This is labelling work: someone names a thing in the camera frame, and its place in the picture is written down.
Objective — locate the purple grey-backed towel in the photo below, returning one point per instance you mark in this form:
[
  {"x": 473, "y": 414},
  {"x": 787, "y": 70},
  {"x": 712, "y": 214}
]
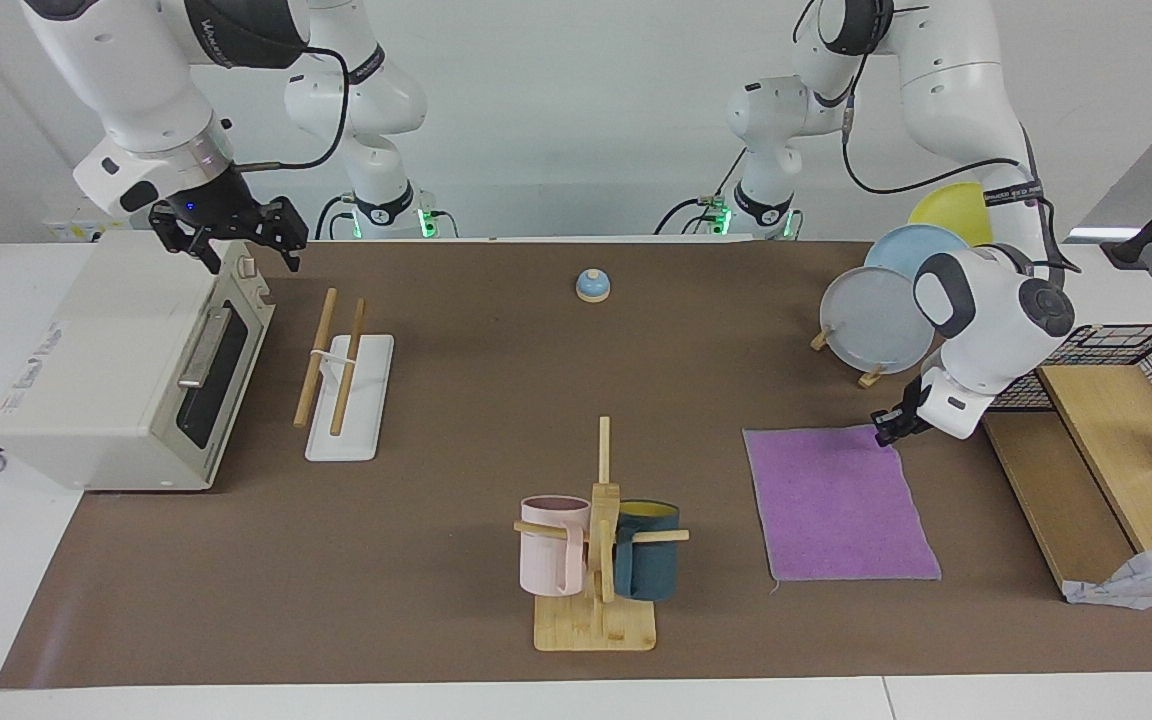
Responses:
[{"x": 836, "y": 510}]

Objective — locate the white towel rack wooden bars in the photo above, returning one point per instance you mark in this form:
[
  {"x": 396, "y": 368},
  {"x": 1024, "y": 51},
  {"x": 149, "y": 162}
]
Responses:
[{"x": 351, "y": 420}]

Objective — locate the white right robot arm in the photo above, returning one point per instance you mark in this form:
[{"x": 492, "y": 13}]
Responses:
[{"x": 136, "y": 90}]

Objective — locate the dark green mug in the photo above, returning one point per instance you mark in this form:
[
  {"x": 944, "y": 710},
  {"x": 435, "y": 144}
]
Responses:
[{"x": 648, "y": 570}]

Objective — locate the marble-pattern paper sheet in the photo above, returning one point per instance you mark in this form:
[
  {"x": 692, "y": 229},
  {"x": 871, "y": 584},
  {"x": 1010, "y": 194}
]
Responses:
[{"x": 1146, "y": 585}]

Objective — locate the beige toaster oven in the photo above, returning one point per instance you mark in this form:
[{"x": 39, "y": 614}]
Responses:
[{"x": 86, "y": 380}]

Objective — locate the white power strip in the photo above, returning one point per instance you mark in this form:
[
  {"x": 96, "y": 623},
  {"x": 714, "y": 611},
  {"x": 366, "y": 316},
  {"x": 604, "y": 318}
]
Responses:
[{"x": 71, "y": 230}]

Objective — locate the grey plate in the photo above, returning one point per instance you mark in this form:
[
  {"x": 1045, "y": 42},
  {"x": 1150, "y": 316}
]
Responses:
[{"x": 866, "y": 320}]

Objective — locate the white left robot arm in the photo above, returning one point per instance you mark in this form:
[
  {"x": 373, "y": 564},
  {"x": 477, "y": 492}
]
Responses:
[{"x": 946, "y": 90}]

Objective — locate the pink mug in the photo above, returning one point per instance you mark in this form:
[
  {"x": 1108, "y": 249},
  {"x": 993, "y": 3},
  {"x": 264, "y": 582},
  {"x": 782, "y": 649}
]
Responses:
[{"x": 541, "y": 560}]

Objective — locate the wooden shelf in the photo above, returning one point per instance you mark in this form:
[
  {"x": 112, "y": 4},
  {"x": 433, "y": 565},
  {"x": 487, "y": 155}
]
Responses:
[{"x": 1066, "y": 500}]

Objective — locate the wooden mug tree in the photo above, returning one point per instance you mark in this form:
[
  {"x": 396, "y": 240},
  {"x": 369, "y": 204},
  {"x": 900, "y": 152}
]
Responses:
[{"x": 596, "y": 625}]

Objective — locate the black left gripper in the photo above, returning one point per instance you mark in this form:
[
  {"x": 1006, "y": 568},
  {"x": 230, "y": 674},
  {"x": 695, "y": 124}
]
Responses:
[{"x": 911, "y": 415}]

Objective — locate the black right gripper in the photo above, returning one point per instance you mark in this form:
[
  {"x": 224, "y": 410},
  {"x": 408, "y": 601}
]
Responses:
[{"x": 226, "y": 215}]

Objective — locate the wooden plate rack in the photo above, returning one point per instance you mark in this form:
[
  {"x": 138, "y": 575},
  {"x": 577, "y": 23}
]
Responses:
[{"x": 872, "y": 379}]

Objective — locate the blue call bell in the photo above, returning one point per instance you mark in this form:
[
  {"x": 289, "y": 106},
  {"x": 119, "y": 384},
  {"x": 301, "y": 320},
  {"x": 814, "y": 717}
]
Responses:
[{"x": 593, "y": 288}]

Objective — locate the light blue plate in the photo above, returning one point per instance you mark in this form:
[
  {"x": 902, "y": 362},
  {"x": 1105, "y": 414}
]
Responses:
[{"x": 901, "y": 255}]

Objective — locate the yellow plate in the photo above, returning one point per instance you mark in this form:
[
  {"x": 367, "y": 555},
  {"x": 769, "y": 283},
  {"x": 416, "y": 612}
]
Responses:
[{"x": 951, "y": 210}]

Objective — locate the brown table mat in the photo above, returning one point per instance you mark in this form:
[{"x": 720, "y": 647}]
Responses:
[{"x": 496, "y": 400}]

